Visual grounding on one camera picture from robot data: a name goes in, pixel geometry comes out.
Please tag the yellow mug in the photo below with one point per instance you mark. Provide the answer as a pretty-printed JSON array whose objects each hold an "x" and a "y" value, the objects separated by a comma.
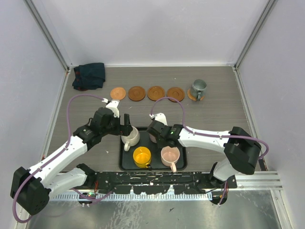
[{"x": 142, "y": 157}]

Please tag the brown wooden coaster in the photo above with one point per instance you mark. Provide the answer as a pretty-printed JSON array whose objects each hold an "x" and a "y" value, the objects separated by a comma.
[
  {"x": 176, "y": 93},
  {"x": 155, "y": 92},
  {"x": 136, "y": 93}
]

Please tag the white slotted cable duct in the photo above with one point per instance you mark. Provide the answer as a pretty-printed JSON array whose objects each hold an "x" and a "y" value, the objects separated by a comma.
[{"x": 169, "y": 196}]

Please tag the black plastic tray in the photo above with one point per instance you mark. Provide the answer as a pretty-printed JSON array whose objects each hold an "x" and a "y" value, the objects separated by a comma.
[{"x": 126, "y": 162}]

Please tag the white ceramic mug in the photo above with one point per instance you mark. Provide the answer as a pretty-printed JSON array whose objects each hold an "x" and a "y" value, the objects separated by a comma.
[{"x": 131, "y": 140}]

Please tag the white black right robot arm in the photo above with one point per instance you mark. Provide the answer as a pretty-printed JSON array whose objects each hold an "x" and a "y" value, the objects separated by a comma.
[{"x": 240, "y": 149}]

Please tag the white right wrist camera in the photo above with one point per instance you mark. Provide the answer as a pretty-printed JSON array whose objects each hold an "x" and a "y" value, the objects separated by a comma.
[{"x": 160, "y": 117}]

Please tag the grey ceramic mug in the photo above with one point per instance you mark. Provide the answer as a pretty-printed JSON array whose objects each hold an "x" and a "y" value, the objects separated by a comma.
[{"x": 198, "y": 89}]

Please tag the purple glass cup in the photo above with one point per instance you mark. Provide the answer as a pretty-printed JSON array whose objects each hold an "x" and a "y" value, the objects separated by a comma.
[{"x": 152, "y": 138}]

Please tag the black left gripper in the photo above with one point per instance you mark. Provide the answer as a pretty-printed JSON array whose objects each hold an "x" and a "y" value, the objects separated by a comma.
[{"x": 121, "y": 130}]

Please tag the pink ceramic mug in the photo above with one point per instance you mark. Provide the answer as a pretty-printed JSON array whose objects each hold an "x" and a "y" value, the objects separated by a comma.
[{"x": 170, "y": 156}]

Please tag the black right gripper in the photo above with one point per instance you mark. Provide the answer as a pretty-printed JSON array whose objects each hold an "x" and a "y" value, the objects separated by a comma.
[{"x": 160, "y": 144}]

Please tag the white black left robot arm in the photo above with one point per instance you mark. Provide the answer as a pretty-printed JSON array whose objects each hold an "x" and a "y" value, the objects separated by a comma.
[{"x": 33, "y": 188}]

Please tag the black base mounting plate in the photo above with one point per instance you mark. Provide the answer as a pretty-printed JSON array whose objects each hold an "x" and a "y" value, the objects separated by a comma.
[{"x": 151, "y": 182}]

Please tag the dark blue folded cloth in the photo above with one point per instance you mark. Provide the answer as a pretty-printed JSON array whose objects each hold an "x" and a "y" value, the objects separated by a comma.
[{"x": 89, "y": 76}]

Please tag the woven rattan coaster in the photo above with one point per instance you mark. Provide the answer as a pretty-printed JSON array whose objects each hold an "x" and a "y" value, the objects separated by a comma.
[
  {"x": 192, "y": 97},
  {"x": 118, "y": 93}
]

